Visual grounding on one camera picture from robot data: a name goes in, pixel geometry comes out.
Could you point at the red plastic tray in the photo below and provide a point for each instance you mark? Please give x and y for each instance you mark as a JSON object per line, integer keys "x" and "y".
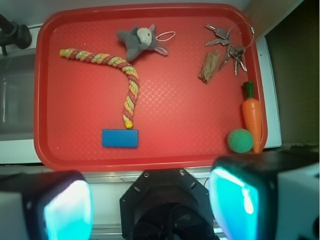
{"x": 181, "y": 121}

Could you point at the silver keys on ring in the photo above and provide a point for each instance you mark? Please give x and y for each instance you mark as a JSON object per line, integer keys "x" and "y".
{"x": 232, "y": 51}

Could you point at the black clamp knob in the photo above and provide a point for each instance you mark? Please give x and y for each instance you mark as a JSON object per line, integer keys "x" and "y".
{"x": 12, "y": 33}

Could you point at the green textured ball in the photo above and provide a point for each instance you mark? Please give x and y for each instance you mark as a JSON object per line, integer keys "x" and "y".
{"x": 240, "y": 141}

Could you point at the gray plush animal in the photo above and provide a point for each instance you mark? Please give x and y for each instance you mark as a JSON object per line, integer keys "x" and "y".
{"x": 140, "y": 39}

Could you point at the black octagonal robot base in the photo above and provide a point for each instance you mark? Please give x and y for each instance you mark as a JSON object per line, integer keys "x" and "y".
{"x": 166, "y": 205}

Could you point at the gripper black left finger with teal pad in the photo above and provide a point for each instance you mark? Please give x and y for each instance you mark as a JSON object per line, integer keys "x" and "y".
{"x": 46, "y": 206}

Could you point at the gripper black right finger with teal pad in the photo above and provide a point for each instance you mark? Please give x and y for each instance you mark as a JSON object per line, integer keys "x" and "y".
{"x": 273, "y": 195}

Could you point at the orange toy carrot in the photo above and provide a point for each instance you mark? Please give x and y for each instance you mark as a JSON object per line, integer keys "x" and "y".
{"x": 252, "y": 115}

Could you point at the blue rectangular block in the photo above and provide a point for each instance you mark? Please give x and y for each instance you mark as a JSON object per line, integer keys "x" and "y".
{"x": 120, "y": 138}

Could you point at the brown wood piece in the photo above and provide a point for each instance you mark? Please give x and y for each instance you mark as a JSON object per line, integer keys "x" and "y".
{"x": 209, "y": 66}

